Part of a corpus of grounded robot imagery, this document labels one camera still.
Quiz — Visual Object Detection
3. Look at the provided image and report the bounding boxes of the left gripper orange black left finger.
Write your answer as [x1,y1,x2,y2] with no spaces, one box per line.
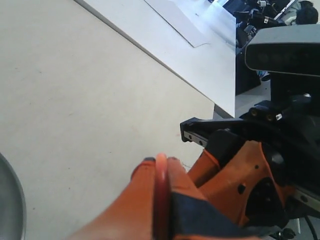
[68,157,156,240]

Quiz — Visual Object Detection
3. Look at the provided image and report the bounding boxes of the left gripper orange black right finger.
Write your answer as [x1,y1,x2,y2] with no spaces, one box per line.
[167,157,250,240]

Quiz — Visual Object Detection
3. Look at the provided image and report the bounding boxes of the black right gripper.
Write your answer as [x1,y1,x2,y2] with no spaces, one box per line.
[180,94,320,228]

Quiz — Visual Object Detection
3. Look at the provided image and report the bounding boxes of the background robot arms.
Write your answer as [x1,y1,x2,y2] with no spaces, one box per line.
[222,0,297,96]

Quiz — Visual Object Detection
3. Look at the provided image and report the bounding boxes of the round stainless steel plate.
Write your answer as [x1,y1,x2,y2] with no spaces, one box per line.
[0,155,27,240]

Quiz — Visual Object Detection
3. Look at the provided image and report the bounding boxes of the white neighbouring table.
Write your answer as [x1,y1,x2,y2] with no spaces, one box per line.
[79,0,236,117]

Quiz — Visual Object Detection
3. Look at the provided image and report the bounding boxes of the seated person dark hair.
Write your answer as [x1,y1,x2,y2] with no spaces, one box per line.
[283,0,319,26]

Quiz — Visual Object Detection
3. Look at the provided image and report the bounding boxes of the white paper sheet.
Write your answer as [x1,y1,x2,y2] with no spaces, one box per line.
[145,0,209,48]

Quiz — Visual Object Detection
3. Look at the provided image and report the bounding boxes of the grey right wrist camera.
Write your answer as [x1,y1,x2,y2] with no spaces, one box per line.
[244,23,320,96]

